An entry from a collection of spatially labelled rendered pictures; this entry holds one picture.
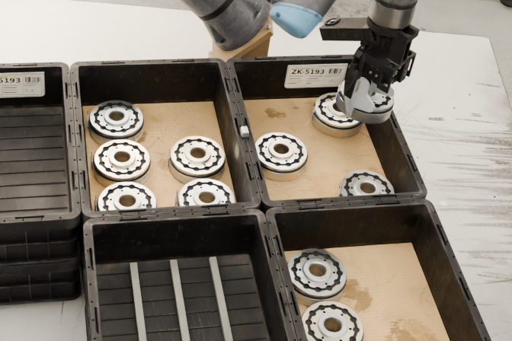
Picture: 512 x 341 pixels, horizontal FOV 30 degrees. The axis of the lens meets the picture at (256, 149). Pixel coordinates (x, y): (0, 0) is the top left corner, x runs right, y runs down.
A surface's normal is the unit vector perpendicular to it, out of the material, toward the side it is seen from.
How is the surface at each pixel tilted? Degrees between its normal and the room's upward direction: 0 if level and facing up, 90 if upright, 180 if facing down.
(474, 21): 0
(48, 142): 0
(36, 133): 0
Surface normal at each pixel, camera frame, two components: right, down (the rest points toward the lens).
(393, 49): -0.64, 0.47
